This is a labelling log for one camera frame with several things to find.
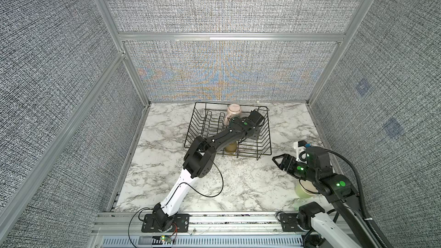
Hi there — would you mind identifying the white vented grille strip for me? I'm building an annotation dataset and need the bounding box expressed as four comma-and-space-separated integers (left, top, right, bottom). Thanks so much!
101, 235, 304, 248

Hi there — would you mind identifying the pink iridescent mug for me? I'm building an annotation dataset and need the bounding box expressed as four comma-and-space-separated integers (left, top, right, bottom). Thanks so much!
223, 103, 242, 126

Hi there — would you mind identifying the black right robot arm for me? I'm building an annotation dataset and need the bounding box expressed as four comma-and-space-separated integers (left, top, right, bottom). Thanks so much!
272, 147, 391, 248

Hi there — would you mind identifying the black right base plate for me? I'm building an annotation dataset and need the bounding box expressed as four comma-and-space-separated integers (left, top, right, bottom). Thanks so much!
277, 212, 303, 233

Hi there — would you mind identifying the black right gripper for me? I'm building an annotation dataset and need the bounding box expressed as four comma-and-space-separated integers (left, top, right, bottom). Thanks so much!
272, 153, 319, 184

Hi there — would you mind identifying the black wire dish rack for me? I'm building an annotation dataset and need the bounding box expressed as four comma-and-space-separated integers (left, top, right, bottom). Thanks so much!
184, 102, 272, 160

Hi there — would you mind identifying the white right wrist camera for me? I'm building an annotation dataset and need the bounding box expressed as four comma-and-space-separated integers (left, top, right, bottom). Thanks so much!
294, 140, 311, 163

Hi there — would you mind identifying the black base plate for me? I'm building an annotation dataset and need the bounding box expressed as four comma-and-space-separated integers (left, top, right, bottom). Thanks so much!
141, 214, 190, 234
277, 212, 303, 233

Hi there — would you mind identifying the aluminium front rail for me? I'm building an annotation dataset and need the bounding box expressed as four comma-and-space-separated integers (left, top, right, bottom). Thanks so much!
91, 211, 380, 237

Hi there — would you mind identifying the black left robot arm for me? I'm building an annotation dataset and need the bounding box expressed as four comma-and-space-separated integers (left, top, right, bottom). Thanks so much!
152, 110, 264, 231

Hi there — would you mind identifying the amber glass cup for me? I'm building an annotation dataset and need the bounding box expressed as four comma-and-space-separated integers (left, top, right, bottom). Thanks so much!
224, 141, 238, 153

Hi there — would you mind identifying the light green mug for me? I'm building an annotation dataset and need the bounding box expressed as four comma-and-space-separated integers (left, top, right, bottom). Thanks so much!
295, 180, 320, 199

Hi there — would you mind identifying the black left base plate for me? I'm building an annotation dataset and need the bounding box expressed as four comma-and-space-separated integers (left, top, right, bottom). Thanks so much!
141, 214, 190, 234

